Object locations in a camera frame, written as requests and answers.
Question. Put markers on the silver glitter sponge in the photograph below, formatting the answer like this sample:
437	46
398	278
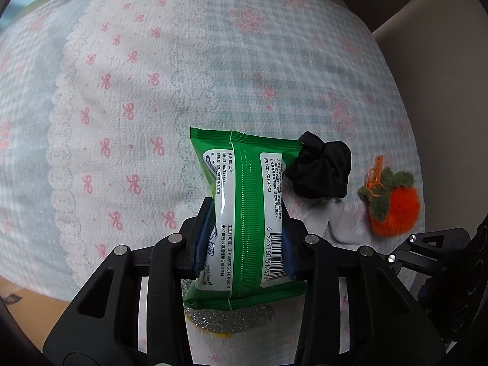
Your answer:
232	318

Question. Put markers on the black fabric scrunchie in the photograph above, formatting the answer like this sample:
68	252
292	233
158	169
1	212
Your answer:
320	171

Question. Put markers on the brown cardboard box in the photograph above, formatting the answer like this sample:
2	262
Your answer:
26	301

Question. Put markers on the bow-print checked blanket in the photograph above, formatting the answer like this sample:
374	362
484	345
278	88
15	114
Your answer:
145	95

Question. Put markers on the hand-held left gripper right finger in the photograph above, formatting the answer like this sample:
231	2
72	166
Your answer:
286	247

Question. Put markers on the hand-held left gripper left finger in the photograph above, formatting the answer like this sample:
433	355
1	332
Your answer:
203	232

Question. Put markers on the green wet wipes packet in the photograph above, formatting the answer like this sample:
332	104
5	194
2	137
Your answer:
247	198

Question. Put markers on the grey lens cleaning cloth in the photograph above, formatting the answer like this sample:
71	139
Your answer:
345	228

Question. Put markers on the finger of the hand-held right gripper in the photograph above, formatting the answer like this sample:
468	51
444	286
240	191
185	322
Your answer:
427	246

